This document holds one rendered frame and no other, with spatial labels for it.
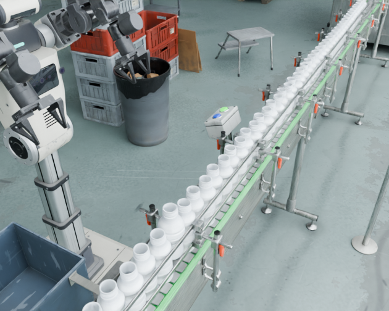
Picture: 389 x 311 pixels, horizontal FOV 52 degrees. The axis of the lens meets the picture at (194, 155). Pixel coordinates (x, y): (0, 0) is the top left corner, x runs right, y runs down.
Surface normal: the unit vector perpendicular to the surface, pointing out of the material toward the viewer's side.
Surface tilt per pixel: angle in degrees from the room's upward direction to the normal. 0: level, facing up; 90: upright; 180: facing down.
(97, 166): 0
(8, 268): 90
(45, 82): 90
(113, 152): 0
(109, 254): 0
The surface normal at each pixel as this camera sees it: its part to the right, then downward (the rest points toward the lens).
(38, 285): 0.00, -0.82
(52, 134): 0.88, 0.27
